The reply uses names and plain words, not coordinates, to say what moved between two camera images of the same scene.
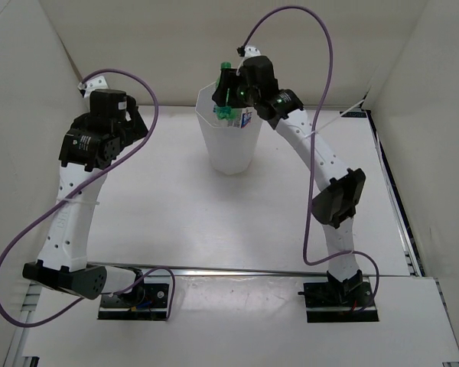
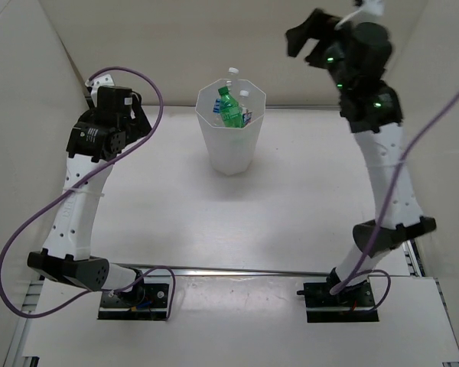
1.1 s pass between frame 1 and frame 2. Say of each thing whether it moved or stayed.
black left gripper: stayed
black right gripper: moved
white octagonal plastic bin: stayed
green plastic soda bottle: moved
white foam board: stayed
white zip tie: moved
